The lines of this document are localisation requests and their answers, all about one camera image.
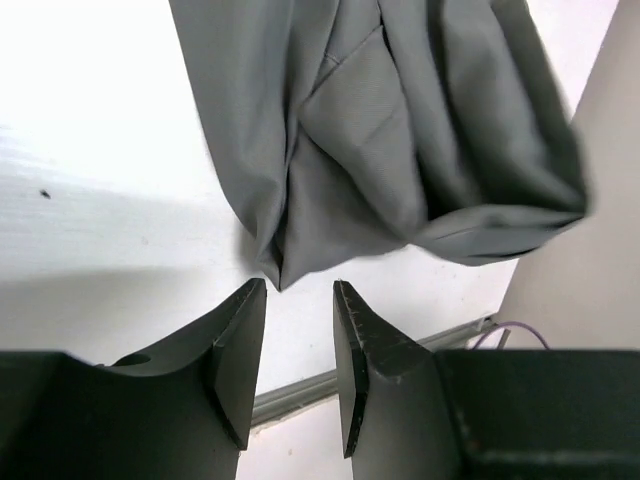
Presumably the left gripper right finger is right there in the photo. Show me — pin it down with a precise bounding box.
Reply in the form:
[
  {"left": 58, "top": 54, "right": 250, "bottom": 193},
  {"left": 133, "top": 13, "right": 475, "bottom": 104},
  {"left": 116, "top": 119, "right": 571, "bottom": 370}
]
[{"left": 333, "top": 281, "right": 639, "bottom": 479}]

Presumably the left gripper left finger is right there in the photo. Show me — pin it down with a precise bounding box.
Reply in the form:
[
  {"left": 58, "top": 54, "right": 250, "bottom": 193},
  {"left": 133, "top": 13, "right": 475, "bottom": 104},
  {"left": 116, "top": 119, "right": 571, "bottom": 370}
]
[{"left": 1, "top": 278, "right": 266, "bottom": 479}]

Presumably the grey pleated skirt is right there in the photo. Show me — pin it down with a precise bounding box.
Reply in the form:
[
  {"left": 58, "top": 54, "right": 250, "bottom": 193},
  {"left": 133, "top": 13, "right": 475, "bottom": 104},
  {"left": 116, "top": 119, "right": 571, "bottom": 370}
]
[{"left": 170, "top": 1, "right": 589, "bottom": 290}]

